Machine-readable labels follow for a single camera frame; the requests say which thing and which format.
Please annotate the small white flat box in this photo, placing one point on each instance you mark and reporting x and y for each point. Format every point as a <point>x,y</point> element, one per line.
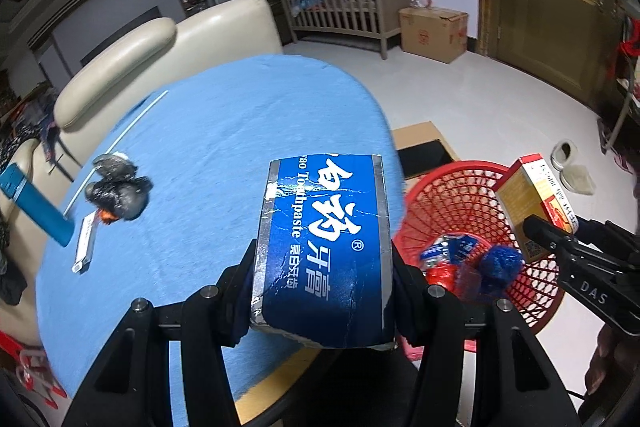
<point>85,242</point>

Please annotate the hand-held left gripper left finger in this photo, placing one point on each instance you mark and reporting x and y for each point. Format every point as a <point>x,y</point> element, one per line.
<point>235,302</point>

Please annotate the blue plastic wrapper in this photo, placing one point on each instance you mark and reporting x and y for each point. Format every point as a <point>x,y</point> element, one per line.
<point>500,267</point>

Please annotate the blue white snack packet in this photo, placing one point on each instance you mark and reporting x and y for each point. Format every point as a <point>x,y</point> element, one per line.
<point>455,247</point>

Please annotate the beige slipper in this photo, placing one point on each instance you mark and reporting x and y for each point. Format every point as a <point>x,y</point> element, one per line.
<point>577,179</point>
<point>564,154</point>

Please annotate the crumpled black plastic bag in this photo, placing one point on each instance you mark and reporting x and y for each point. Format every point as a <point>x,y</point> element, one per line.
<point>125,199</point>

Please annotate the dark clothing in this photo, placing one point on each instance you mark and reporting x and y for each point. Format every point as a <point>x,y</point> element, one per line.
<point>10,282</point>

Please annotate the blue toothpaste box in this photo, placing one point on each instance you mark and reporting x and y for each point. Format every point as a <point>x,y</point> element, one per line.
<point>320,247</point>

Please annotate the thin white rod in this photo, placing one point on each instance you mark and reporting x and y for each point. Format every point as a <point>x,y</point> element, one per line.
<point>145,113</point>

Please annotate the person's right hand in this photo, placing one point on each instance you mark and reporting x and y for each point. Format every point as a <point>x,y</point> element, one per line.
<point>612,352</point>

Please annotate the brown cardboard box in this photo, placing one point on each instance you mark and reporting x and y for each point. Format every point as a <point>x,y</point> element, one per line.
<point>430,34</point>

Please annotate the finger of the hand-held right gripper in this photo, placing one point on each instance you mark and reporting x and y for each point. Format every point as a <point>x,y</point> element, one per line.
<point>597,227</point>
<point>545,232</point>

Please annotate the long blue rectangular box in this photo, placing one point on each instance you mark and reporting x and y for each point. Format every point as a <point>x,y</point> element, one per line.
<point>30,197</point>

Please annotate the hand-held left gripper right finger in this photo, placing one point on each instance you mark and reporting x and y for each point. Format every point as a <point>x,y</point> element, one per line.
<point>410,307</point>

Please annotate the red plastic basket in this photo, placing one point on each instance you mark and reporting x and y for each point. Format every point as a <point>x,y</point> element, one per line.
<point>450,192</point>

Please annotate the wooden door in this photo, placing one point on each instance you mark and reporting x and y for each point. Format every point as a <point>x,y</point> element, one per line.
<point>540,7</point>

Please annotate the small orange wrapper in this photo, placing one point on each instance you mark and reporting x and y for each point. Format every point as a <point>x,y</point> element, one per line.
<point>106,217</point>

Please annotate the flat cardboard sheet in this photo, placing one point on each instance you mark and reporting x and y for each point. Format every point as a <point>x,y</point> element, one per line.
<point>420,132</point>

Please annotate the yellow red carton box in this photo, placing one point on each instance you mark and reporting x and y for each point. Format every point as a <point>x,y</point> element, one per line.
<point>520,202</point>

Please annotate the red plastic wrapper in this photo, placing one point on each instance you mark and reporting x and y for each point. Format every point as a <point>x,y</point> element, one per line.
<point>440,274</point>

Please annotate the cream leather sofa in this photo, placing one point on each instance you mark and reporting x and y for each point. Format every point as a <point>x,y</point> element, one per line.
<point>125,52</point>

